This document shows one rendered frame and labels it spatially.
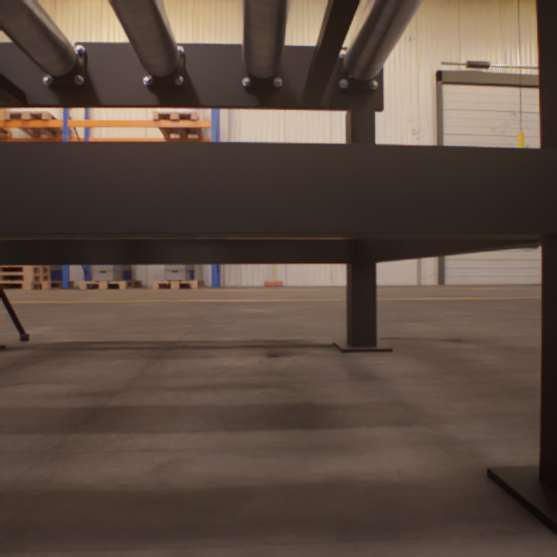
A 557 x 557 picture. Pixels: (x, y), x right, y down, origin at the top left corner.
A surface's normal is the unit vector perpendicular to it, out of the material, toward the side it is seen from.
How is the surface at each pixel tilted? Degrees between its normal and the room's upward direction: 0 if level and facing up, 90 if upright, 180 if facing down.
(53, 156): 90
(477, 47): 90
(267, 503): 0
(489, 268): 90
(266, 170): 90
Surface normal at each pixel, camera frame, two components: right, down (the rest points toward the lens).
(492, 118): 0.06, 0.00
